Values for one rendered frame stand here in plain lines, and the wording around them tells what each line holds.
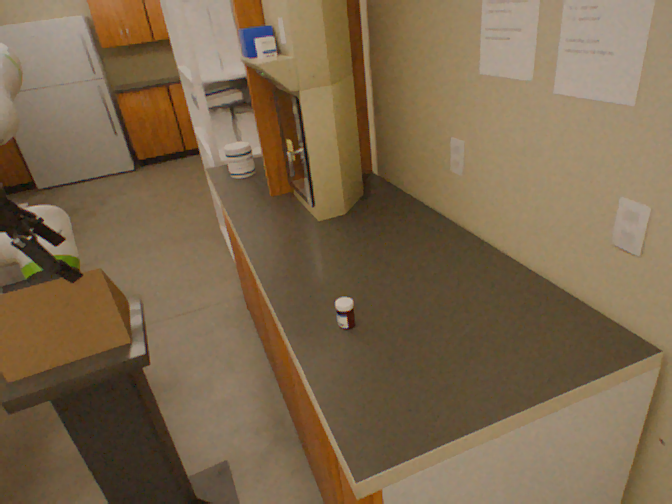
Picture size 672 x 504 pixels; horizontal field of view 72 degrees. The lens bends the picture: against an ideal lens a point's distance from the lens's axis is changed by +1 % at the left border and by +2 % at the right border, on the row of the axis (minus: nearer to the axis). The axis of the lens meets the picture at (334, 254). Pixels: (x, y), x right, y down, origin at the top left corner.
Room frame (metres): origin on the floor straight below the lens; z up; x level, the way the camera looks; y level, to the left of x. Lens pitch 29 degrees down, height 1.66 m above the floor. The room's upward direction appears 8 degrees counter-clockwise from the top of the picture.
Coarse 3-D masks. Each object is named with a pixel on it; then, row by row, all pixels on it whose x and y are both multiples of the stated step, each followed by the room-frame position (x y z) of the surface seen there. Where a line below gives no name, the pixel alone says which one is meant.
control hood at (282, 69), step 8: (240, 56) 1.84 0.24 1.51; (280, 56) 1.66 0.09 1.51; (248, 64) 1.78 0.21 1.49; (256, 64) 1.58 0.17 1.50; (264, 64) 1.55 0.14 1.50; (272, 64) 1.55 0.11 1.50; (280, 64) 1.56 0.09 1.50; (288, 64) 1.57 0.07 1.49; (264, 72) 1.61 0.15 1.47; (272, 72) 1.55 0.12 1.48; (280, 72) 1.56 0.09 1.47; (288, 72) 1.57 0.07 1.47; (296, 72) 1.58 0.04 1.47; (280, 80) 1.56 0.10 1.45; (288, 80) 1.57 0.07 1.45; (296, 80) 1.57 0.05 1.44; (288, 88) 1.57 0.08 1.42; (296, 88) 1.57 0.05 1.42
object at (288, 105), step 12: (276, 96) 1.85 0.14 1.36; (288, 96) 1.67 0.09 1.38; (288, 108) 1.70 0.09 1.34; (288, 120) 1.72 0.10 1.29; (300, 120) 1.58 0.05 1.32; (288, 132) 1.75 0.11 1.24; (300, 132) 1.59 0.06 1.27; (300, 144) 1.61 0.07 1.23; (300, 156) 1.64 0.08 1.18; (300, 168) 1.66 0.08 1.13; (300, 180) 1.69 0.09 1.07; (300, 192) 1.72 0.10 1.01; (312, 192) 1.58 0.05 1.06; (312, 204) 1.58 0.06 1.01
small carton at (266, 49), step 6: (270, 36) 1.68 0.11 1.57; (258, 42) 1.66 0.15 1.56; (264, 42) 1.64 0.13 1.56; (270, 42) 1.65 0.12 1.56; (258, 48) 1.66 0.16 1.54; (264, 48) 1.64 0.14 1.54; (270, 48) 1.65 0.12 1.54; (258, 54) 1.67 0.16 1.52; (264, 54) 1.64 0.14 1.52; (270, 54) 1.65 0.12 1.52; (276, 54) 1.66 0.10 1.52
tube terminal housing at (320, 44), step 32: (288, 0) 1.58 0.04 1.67; (320, 0) 1.61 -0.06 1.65; (288, 32) 1.60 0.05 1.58; (320, 32) 1.60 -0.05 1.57; (320, 64) 1.60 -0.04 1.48; (320, 96) 1.60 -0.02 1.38; (352, 96) 1.76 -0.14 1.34; (320, 128) 1.59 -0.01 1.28; (352, 128) 1.74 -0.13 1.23; (320, 160) 1.59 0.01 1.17; (352, 160) 1.71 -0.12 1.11; (320, 192) 1.58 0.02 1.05; (352, 192) 1.69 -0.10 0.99
